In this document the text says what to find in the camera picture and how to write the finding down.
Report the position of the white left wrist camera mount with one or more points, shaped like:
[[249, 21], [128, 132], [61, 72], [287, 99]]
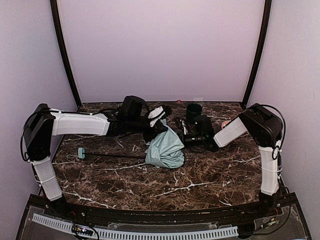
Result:
[[155, 115]]

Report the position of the black cylindrical cup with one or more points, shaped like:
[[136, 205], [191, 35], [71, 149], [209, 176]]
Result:
[[193, 110]]

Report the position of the grey slotted cable duct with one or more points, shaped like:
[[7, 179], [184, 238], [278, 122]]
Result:
[[119, 231]]

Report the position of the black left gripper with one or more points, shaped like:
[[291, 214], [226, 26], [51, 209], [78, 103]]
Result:
[[155, 129]]

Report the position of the mint green folding umbrella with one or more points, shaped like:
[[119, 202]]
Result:
[[164, 151]]

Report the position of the red white patterned bowl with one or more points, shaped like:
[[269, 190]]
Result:
[[225, 123]]

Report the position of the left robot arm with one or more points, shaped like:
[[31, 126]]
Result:
[[133, 116]]

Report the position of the black curved front rail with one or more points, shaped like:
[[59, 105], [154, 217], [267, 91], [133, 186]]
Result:
[[234, 215]]

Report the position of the left black frame post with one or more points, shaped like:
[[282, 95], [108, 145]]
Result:
[[63, 51]]

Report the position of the black frame post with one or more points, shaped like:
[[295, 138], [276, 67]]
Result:
[[63, 51], [258, 53]]

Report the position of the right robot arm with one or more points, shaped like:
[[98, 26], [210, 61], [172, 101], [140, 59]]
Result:
[[265, 124]]

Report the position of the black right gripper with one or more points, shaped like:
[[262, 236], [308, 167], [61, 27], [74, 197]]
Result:
[[186, 137]]

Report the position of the right black frame post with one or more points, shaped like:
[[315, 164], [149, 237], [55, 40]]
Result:
[[258, 53]]

